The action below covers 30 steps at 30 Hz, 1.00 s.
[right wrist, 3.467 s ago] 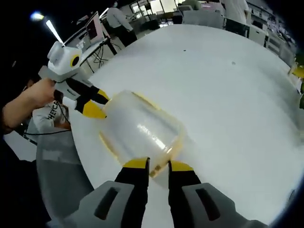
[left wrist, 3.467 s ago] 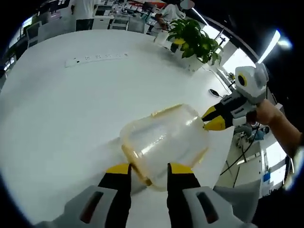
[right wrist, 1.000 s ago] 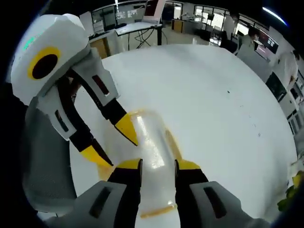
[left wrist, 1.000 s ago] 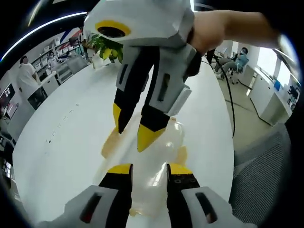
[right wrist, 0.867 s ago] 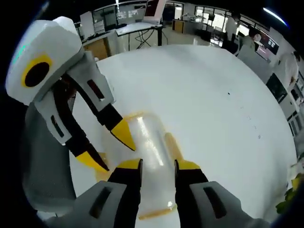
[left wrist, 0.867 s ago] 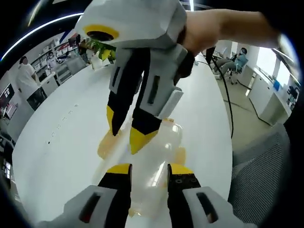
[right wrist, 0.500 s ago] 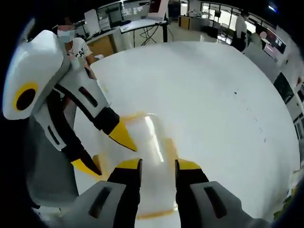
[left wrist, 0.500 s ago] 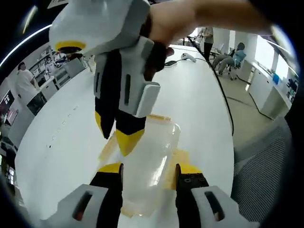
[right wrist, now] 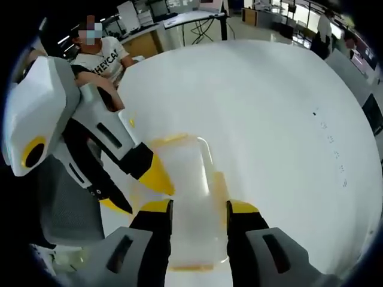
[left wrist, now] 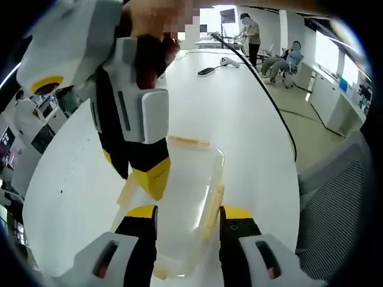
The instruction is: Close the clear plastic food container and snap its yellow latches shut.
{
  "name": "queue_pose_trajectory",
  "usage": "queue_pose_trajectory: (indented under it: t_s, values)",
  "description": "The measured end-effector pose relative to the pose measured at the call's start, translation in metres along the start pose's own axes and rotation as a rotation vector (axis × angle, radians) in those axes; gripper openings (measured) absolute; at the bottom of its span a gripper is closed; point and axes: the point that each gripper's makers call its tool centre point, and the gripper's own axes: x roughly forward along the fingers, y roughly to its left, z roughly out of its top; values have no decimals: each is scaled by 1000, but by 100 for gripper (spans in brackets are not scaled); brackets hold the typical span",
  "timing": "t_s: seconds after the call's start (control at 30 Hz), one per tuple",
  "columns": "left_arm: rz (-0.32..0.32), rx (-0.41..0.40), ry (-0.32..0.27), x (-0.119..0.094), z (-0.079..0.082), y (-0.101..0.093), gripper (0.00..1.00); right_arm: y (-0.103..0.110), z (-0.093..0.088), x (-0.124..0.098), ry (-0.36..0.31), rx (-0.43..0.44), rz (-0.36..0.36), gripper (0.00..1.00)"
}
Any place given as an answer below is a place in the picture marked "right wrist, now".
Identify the grey mesh office chair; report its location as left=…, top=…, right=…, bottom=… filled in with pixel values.
left=28, top=154, right=106, bottom=249

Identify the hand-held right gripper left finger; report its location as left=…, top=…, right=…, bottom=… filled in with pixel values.
left=80, top=199, right=175, bottom=287

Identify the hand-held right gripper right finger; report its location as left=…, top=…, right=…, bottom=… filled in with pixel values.
left=226, top=200, right=333, bottom=287

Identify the clear box with plastic buckle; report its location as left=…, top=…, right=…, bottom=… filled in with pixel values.
left=128, top=133, right=233, bottom=273

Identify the white standing desk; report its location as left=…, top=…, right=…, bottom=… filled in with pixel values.
left=163, top=10, right=232, bottom=46

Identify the wooden cabinet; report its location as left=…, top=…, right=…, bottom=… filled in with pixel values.
left=121, top=22, right=165, bottom=60

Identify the black office chair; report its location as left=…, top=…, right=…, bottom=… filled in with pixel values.
left=360, top=93, right=383, bottom=138

